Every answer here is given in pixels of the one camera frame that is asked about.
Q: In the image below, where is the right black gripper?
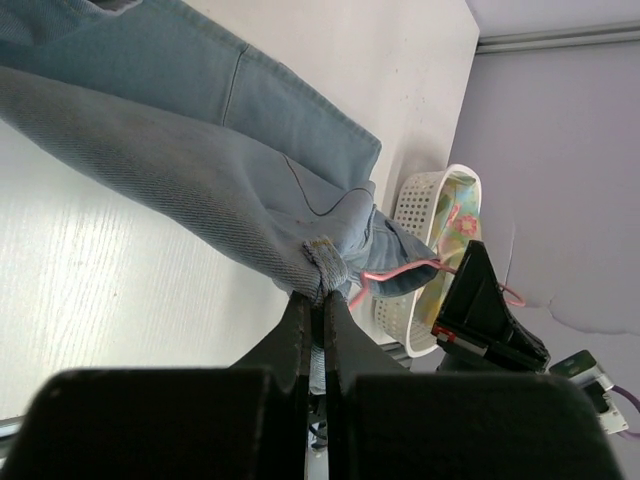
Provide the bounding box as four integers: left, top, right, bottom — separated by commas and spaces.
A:
432, 240, 550, 374

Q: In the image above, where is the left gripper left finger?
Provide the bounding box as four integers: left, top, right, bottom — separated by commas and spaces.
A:
1, 294, 311, 479

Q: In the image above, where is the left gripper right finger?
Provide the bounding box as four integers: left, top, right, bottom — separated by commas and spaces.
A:
323, 293, 622, 479

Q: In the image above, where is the pink wire hanger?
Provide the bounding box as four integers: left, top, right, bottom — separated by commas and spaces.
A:
348, 259, 526, 311

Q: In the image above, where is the light blue denim skirt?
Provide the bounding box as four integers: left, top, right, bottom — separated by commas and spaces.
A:
0, 0, 440, 396

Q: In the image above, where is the white perforated plastic basket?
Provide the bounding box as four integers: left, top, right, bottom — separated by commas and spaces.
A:
374, 164, 481, 358

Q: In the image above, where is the pastel floral cloth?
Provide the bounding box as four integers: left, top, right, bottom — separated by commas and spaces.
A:
414, 171, 481, 329

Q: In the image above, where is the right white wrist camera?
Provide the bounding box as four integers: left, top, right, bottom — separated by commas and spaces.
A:
548, 350, 629, 435

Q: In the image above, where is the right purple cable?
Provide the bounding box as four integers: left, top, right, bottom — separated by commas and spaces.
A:
604, 384, 640, 441

